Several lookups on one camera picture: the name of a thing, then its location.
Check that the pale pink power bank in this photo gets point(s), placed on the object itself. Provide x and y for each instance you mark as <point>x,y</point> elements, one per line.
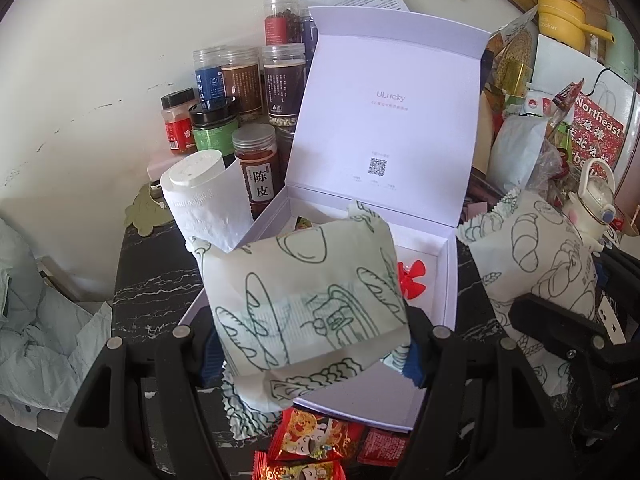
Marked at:
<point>160,170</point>

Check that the green label jar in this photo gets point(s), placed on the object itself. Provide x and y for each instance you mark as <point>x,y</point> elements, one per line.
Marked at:
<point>214,130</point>

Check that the blue label jar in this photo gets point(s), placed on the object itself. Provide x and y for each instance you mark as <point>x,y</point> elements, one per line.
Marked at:
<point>210,80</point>

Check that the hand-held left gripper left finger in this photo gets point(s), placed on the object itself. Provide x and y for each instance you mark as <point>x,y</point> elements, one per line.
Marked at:
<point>192,360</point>

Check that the plain red candy packet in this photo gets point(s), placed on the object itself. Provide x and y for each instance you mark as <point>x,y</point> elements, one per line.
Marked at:
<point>382,447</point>

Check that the white bread-print snack packet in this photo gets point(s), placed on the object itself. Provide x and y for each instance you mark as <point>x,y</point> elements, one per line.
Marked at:
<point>535,260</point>
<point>300,300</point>

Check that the toilet paper roll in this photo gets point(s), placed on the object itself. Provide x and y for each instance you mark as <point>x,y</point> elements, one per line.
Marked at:
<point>205,205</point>

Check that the brown label jar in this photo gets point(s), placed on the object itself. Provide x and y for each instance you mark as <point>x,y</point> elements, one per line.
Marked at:
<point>241,85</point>

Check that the purple label jar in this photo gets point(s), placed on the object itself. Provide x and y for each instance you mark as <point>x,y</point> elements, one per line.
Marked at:
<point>309,30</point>

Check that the green coaster mat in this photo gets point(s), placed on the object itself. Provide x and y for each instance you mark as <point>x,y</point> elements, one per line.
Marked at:
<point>145,212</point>

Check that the dark label jar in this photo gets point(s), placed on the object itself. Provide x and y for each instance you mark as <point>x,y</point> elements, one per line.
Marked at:
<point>282,85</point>

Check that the white cartoon bottle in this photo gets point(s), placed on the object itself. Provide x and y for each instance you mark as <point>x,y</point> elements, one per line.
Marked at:
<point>590,205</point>

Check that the yellow pot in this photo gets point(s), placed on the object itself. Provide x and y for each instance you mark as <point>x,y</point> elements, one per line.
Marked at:
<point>562,20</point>

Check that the white gift box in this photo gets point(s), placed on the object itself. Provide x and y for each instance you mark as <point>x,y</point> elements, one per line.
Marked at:
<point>390,125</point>

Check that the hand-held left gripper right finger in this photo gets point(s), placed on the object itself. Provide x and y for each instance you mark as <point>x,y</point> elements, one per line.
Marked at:
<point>412,367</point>

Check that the clear plastic jar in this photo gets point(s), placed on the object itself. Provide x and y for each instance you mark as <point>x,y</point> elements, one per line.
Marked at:
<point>285,147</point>

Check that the pink note pad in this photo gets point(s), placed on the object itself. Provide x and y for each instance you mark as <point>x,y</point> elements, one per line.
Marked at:
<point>475,210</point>

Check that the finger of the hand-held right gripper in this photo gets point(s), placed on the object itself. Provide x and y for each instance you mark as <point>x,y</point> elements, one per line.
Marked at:
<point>620,267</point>
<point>555,325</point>

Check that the red paper bag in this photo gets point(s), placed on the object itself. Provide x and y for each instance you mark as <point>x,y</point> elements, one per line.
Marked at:
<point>597,125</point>

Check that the green electric kettle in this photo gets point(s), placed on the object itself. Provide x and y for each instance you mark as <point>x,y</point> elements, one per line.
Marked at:
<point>622,42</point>

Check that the gold box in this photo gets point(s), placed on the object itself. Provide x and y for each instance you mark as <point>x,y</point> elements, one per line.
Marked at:
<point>517,77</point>

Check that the brown paper bag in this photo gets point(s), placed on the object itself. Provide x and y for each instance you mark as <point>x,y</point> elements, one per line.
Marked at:
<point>487,130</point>

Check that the white paper bag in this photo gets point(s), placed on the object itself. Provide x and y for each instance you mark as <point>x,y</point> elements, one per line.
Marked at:
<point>555,65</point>

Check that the red seasoning jar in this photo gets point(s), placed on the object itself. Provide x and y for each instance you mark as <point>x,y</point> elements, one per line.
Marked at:
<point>177,125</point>

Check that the red cartoon candy packet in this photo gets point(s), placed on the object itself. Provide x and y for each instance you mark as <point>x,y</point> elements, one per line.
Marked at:
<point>300,470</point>
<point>310,432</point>

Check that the white label jar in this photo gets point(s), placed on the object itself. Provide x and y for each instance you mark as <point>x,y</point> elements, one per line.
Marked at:
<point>256,170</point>

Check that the light blue jacket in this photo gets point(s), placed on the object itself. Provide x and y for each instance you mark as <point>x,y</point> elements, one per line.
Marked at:
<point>45,340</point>

